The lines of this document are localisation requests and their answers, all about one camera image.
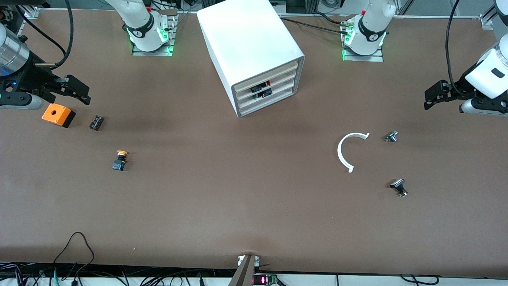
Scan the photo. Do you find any yellow push button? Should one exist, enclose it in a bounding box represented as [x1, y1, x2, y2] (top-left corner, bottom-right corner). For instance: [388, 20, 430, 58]
[112, 150, 129, 172]

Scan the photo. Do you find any orange button box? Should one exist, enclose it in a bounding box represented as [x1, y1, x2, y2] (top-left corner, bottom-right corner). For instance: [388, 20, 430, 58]
[41, 102, 76, 128]

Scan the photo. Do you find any small metal bolt lower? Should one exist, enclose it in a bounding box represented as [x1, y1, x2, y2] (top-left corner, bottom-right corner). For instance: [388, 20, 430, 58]
[389, 179, 408, 198]

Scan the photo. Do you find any white curved plastic piece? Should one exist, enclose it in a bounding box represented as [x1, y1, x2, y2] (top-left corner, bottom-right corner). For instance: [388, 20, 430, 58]
[337, 132, 370, 174]

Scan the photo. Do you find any red digit display module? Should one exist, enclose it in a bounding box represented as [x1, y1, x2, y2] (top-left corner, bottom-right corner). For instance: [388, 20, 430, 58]
[253, 273, 279, 286]

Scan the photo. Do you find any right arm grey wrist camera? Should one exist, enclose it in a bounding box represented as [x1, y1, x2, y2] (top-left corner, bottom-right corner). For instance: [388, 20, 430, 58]
[0, 92, 43, 110]

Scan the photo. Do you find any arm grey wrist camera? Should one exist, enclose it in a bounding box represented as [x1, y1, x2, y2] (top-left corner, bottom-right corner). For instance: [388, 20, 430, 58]
[0, 92, 43, 110]
[460, 95, 508, 119]

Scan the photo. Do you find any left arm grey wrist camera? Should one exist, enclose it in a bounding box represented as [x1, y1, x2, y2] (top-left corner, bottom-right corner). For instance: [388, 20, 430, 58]
[460, 95, 508, 119]

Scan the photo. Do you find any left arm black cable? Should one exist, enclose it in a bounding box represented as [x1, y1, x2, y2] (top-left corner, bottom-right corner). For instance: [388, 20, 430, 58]
[445, 0, 461, 91]

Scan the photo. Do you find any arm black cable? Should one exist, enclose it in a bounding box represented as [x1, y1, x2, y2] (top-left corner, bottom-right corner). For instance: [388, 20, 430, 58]
[14, 0, 74, 70]
[445, 0, 461, 91]

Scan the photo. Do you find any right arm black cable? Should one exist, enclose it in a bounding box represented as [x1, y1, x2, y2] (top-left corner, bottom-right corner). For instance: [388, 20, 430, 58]
[14, 0, 74, 70]

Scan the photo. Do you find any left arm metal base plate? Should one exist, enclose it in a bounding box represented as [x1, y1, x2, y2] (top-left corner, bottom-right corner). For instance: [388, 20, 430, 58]
[342, 16, 384, 62]

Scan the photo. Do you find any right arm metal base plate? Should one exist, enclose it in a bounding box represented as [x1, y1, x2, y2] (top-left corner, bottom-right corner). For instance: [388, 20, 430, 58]
[132, 10, 176, 56]

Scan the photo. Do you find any black power cable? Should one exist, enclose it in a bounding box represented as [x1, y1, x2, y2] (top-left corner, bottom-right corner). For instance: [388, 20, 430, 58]
[278, 17, 350, 34]
[312, 11, 348, 25]

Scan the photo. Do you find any thin black looped cable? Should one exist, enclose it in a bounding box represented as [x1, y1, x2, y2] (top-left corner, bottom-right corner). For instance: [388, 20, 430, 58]
[53, 232, 95, 274]

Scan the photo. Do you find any tangled cable bundle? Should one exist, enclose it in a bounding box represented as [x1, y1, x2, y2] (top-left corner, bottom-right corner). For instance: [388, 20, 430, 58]
[0, 262, 223, 286]

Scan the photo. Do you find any wooden post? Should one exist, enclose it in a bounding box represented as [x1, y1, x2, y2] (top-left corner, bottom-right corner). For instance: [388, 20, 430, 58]
[228, 254, 256, 286]

